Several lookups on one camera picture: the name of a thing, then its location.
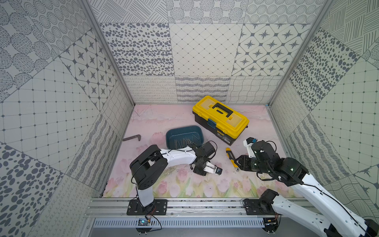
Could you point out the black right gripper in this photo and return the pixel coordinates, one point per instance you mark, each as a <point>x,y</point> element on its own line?
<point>244,163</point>

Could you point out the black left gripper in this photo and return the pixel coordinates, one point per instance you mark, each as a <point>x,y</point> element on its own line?
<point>202,165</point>

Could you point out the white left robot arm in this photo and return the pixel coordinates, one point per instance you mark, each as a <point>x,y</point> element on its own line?
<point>147,168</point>

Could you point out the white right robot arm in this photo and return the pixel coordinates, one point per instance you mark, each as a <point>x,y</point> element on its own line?
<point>334,219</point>

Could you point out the teal plastic storage box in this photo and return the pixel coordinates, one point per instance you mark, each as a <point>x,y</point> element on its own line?
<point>182,137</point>

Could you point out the yellow black utility knife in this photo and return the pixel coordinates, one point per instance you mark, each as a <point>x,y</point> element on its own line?
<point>231,157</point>

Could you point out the yellow black toolbox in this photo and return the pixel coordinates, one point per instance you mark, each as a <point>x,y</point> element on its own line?
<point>224,122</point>

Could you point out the dark metal L-shaped wrench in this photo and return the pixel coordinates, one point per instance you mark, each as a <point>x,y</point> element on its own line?
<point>138,136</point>

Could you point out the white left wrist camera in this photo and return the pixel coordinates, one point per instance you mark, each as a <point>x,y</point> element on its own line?
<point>213,169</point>

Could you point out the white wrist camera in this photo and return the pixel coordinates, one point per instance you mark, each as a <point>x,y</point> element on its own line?
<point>248,144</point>
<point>213,169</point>

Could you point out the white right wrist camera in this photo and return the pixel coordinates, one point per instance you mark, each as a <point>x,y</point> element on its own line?
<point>248,144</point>

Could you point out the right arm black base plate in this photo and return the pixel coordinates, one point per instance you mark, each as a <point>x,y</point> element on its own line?
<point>257,207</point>

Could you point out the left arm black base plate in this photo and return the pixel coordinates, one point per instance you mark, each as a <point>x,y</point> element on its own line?
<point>157,207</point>

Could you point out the aluminium mounting rail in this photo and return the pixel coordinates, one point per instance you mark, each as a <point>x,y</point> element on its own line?
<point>176,207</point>

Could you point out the white slotted cable duct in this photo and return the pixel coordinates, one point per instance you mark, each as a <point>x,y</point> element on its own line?
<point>239,222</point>

